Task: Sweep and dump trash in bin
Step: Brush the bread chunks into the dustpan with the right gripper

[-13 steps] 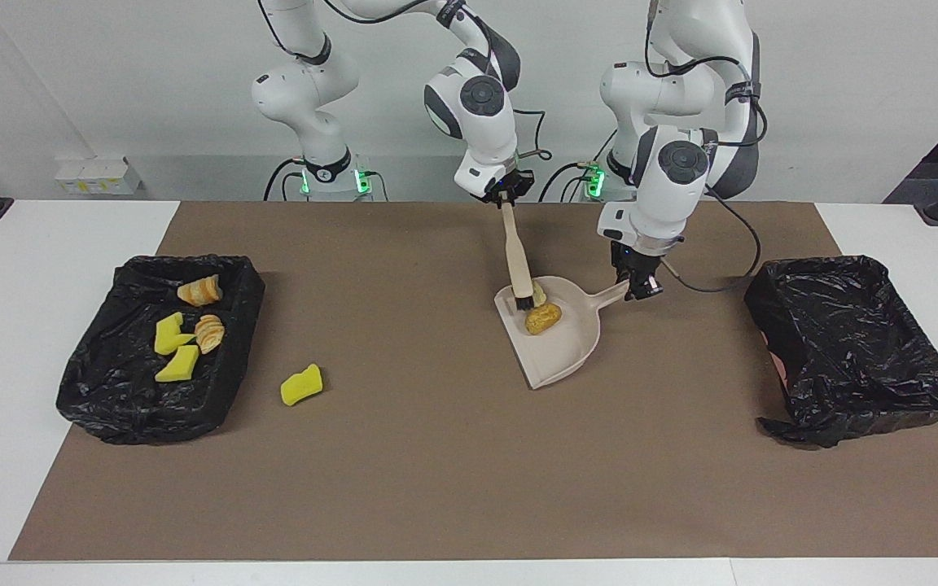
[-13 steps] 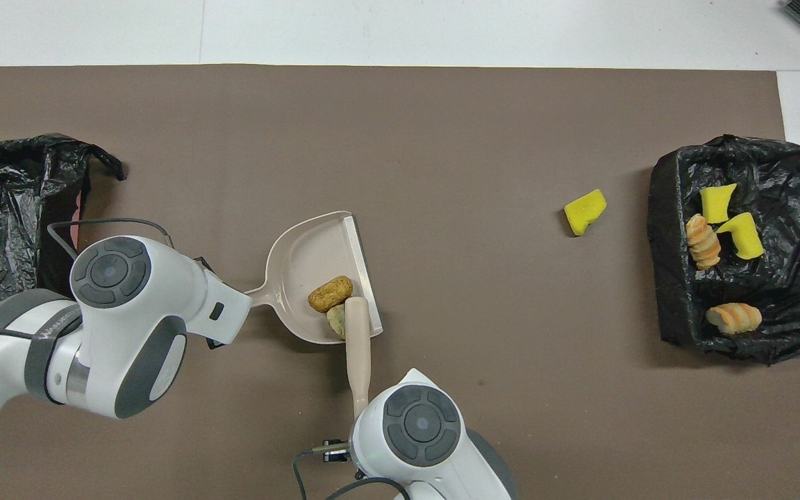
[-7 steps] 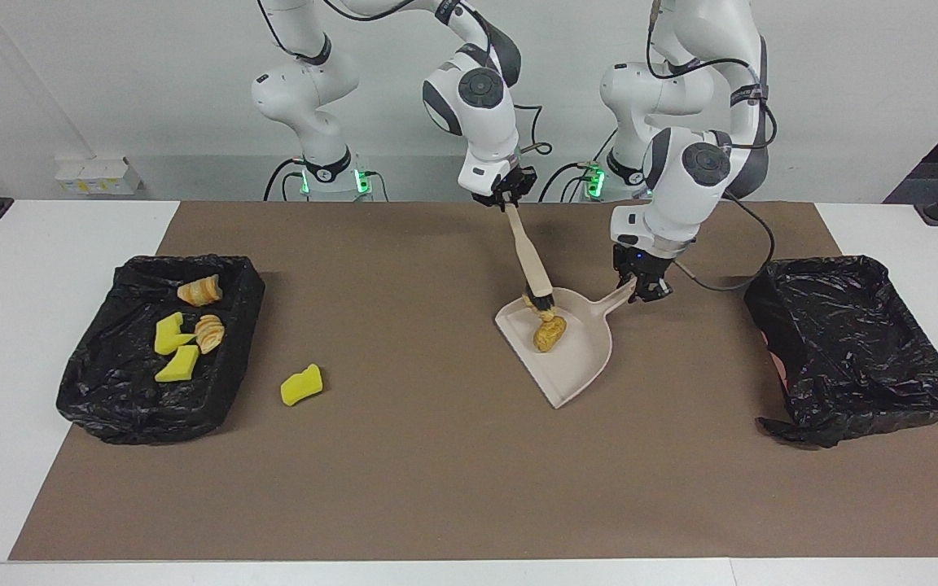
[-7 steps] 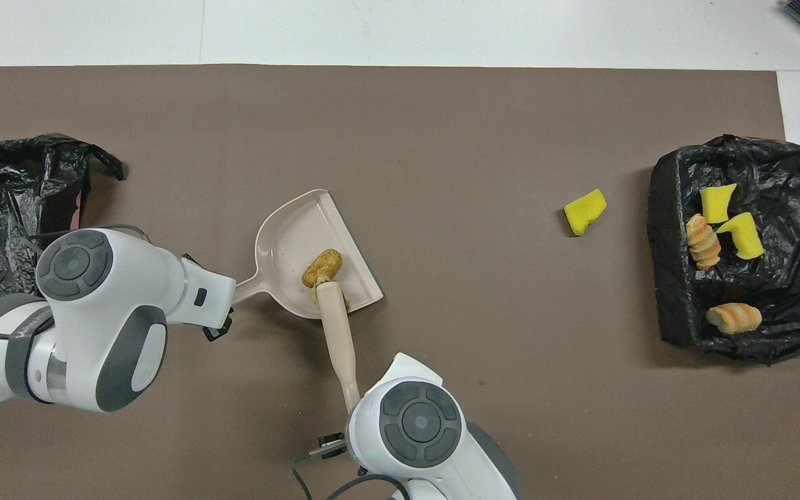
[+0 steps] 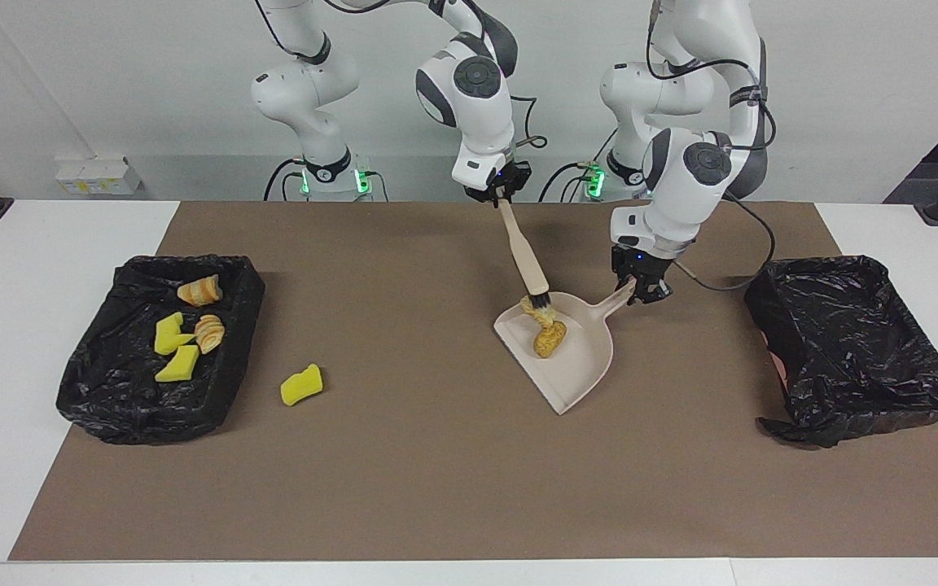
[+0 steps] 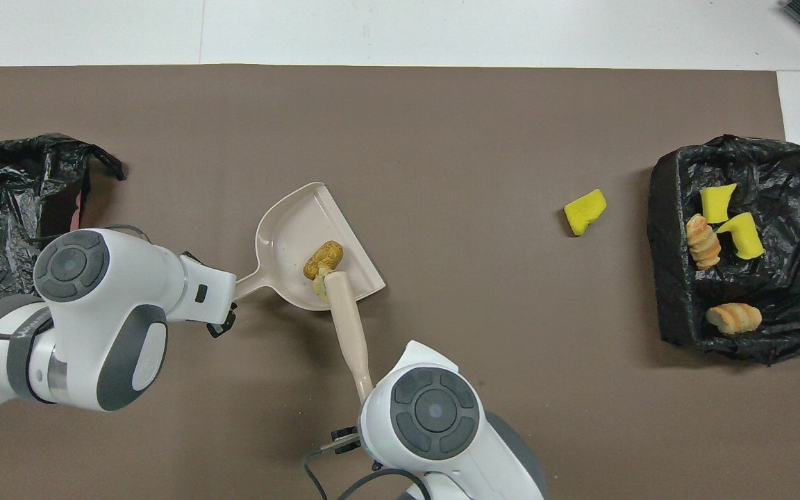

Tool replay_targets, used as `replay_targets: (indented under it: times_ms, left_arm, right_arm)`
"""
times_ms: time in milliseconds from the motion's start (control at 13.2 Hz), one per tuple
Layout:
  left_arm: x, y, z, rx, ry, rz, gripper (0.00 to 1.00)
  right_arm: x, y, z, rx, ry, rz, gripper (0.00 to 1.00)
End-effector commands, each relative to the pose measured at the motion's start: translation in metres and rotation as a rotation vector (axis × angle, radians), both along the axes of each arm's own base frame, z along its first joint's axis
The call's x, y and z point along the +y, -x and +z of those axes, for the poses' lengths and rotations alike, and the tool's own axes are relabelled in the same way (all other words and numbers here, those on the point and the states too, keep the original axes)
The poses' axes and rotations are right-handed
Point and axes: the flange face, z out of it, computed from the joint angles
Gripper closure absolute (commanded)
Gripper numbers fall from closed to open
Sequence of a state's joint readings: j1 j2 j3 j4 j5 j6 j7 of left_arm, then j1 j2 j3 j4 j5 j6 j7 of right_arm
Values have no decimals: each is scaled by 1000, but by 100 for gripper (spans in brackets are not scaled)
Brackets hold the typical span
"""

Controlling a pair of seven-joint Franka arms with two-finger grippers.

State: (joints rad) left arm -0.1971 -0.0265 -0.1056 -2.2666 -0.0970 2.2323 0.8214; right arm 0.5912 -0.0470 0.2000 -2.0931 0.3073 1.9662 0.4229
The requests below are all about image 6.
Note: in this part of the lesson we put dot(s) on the beige plastic dustpan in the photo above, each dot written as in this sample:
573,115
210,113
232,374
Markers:
289,229

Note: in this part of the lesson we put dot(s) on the pale pastry chunk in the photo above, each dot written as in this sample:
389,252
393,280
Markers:
319,286
703,243

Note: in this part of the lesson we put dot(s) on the beige hand brush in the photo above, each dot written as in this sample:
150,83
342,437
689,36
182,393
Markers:
348,326

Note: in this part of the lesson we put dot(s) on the brown bread roll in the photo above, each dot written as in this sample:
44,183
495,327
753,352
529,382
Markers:
323,258

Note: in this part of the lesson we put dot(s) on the striped orange croissant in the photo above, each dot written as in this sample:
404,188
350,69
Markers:
733,318

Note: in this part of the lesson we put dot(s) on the yellow sponge piece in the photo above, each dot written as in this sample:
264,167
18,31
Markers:
746,239
585,210
717,203

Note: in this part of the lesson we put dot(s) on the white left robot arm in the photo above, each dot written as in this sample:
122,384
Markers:
101,312

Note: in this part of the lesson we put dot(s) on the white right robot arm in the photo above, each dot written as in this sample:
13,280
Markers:
435,410

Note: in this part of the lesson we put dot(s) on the brown table mat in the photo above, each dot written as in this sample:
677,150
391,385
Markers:
442,111

